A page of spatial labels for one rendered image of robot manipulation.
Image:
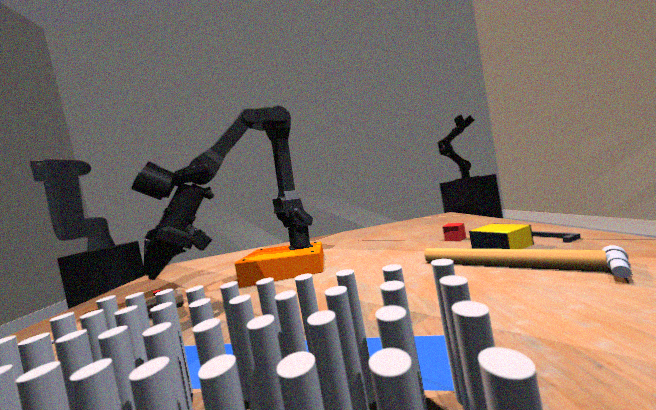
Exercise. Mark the blue flat strip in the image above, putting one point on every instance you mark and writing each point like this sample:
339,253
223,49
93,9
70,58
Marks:
432,354

